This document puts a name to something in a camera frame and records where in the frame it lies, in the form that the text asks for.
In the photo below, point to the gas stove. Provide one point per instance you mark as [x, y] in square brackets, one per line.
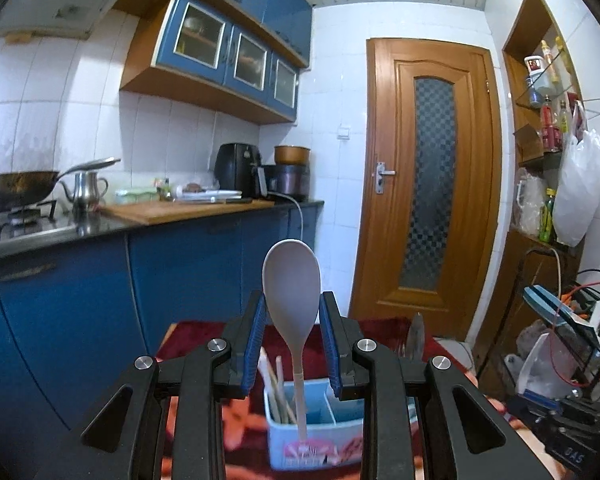
[25, 217]

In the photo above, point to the plush red pink blanket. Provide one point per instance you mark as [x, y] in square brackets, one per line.
[195, 332]

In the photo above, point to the dark rice cooker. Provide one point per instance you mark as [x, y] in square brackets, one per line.
[290, 180]

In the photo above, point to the yellow cap bottle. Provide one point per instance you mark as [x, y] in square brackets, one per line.
[552, 72]

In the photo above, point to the white chopstick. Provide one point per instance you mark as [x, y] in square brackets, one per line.
[271, 385]

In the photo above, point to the white jar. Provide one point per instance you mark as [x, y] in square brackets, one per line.
[534, 66]

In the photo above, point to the green container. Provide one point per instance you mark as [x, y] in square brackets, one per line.
[135, 196]

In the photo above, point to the wooden cutting board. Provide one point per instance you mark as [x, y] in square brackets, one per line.
[180, 211]

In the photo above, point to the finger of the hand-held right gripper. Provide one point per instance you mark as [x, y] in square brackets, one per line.
[532, 397]

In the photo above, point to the white hanging plastic bags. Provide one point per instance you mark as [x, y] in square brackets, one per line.
[582, 185]

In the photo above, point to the metal wok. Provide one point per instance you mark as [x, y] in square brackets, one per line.
[15, 187]

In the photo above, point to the brown pot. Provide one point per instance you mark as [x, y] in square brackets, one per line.
[292, 155]

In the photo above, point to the beige plastic spoon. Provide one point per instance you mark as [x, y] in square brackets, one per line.
[290, 290]

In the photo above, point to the metal kettle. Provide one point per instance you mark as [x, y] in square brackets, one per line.
[87, 192]

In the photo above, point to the black air fryer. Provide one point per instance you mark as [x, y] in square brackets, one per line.
[235, 170]

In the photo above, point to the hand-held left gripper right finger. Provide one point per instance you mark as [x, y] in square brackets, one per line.
[332, 345]

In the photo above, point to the blue wall cabinets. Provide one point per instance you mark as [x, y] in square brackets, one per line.
[210, 10]

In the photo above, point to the crumpled plastic bag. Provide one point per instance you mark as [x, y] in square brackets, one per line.
[527, 205]

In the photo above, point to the blue white striped object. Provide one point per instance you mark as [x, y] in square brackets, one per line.
[545, 305]

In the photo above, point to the green bottle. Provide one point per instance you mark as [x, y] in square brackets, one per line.
[546, 217]

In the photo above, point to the white light switch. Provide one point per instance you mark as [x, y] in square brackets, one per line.
[344, 132]

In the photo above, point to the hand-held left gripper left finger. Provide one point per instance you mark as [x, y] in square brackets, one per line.
[252, 345]

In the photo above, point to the light blue utensil box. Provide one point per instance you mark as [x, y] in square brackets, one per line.
[285, 447]

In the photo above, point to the wooden door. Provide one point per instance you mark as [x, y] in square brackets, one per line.
[380, 260]

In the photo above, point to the bamboo chopstick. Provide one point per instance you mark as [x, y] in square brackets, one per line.
[279, 385]

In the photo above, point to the metal knife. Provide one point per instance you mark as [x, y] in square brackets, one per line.
[416, 335]

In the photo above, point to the clear plastic bag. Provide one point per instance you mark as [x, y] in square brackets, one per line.
[540, 370]

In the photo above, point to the wooden wall shelf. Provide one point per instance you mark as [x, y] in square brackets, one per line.
[522, 25]

